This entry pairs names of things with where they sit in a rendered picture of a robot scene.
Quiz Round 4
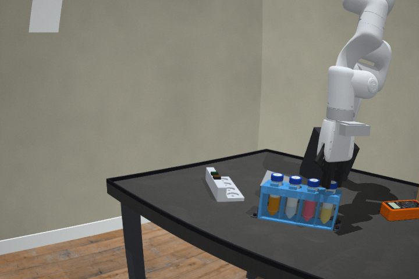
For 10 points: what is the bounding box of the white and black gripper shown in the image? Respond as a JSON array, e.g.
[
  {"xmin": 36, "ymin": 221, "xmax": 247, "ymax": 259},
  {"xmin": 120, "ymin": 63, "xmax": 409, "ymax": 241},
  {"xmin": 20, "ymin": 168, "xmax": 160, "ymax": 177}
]
[{"xmin": 314, "ymin": 118, "xmax": 354, "ymax": 189}]

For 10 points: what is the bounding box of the blue screw cap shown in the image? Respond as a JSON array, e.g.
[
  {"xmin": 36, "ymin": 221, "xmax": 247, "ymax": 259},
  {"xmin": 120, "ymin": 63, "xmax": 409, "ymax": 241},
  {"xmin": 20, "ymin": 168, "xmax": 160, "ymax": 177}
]
[
  {"xmin": 271, "ymin": 173, "xmax": 284, "ymax": 182},
  {"xmin": 289, "ymin": 176, "xmax": 302, "ymax": 185},
  {"xmin": 330, "ymin": 180, "xmax": 338, "ymax": 189},
  {"xmin": 307, "ymin": 178, "xmax": 320, "ymax": 187}
]

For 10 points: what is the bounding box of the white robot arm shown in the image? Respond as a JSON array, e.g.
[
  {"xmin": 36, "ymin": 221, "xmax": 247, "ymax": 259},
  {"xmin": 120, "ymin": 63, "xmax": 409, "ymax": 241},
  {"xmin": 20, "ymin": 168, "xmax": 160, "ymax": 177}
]
[{"xmin": 326, "ymin": 0, "xmax": 395, "ymax": 137}]

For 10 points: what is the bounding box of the orange pocket multimeter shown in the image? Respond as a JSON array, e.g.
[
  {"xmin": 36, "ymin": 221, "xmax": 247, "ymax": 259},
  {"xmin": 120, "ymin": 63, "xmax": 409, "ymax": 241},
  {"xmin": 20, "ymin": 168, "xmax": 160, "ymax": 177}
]
[{"xmin": 380, "ymin": 200, "xmax": 419, "ymax": 221}]

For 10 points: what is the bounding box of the white button housing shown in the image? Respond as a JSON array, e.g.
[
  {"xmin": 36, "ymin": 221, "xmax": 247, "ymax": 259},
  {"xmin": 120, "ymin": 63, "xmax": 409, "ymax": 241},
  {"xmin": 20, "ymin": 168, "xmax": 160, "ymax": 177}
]
[{"xmin": 259, "ymin": 170, "xmax": 290, "ymax": 207}]

